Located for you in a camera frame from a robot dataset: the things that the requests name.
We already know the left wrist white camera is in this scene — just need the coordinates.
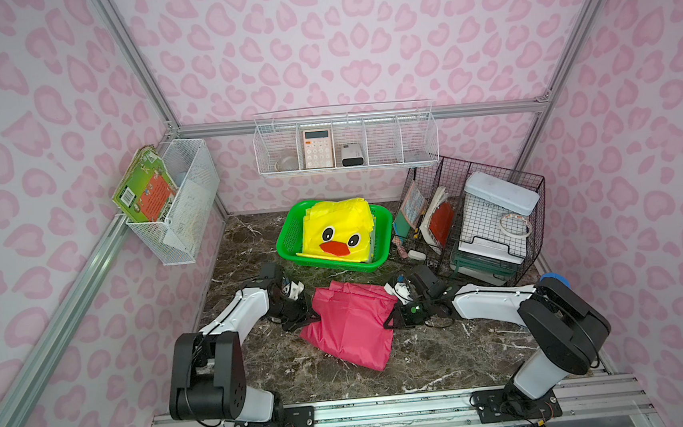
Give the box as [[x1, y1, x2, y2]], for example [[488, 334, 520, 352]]
[[287, 281, 305, 301]]

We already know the yellow duck raincoat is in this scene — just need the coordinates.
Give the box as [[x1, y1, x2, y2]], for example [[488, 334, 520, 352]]
[[298, 198, 375, 264]]

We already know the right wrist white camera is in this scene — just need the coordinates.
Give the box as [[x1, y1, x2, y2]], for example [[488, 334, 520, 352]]
[[383, 281, 416, 305]]

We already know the wrist white camera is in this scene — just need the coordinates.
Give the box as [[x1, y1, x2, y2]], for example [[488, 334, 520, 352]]
[[287, 281, 305, 301], [383, 281, 416, 305]]

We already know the small grey white device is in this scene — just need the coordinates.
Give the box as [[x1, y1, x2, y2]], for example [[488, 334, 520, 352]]
[[339, 143, 365, 168]]

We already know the green red book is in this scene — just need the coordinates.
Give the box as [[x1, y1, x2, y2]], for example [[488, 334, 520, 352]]
[[112, 145, 178, 223]]

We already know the pink white calculator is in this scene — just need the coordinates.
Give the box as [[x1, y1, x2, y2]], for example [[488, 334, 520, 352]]
[[302, 128, 335, 170]]

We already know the magenta raincoat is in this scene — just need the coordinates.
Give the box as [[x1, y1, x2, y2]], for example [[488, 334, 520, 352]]
[[300, 281, 398, 371]]

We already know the colourful picture book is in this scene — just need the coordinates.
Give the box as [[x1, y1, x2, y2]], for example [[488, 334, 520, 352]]
[[394, 181, 426, 239]]

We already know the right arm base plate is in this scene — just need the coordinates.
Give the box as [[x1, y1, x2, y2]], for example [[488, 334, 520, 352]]
[[469, 389, 564, 424]]

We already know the white plastic lidded box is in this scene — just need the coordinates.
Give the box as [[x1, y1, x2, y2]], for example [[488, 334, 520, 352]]
[[458, 172, 540, 265]]

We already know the white wire wall basket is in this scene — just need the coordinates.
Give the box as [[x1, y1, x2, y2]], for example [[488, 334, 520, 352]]
[[113, 138, 221, 266]]

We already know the white wire shelf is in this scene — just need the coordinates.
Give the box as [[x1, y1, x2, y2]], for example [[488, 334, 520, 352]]
[[253, 100, 440, 176]]

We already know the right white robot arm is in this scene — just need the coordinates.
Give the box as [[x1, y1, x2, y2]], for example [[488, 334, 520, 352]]
[[383, 265, 613, 414]]

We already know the black wire organizer rack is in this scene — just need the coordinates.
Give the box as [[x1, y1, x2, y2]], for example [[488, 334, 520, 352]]
[[392, 157, 546, 287]]

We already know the white round dish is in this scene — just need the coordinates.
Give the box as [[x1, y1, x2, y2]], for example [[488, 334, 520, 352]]
[[275, 151, 300, 173]]

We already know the green plastic basket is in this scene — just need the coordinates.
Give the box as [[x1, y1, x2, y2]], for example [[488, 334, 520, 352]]
[[276, 200, 393, 273]]

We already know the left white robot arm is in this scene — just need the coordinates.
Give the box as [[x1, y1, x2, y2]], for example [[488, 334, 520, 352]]
[[168, 262, 320, 427]]

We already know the white paper sheet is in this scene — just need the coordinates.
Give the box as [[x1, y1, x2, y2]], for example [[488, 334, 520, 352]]
[[162, 179, 214, 259]]

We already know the blue lid clear jar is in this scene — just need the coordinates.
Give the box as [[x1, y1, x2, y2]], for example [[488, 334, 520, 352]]
[[540, 273, 571, 288]]

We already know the red white booklet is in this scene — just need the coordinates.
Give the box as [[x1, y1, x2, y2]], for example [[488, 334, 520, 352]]
[[419, 185, 455, 254]]

